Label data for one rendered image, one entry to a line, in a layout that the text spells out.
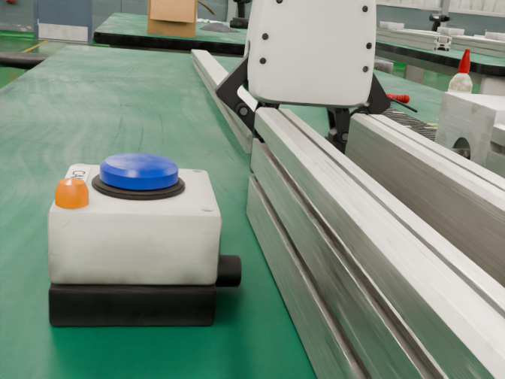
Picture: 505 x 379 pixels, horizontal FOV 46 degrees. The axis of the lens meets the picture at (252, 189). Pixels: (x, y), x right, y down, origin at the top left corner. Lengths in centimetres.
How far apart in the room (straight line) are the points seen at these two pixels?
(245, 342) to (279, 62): 24
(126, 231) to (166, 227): 2
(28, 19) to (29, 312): 1127
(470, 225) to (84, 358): 19
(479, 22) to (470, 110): 1263
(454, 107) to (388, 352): 38
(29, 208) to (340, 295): 28
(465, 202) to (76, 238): 18
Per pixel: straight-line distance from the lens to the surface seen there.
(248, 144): 65
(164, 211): 28
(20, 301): 33
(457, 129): 55
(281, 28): 46
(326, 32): 47
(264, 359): 28
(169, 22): 257
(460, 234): 30
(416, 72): 530
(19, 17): 1158
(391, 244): 20
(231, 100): 48
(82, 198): 28
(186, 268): 29
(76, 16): 1141
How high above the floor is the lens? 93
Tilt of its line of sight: 17 degrees down
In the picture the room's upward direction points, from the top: 5 degrees clockwise
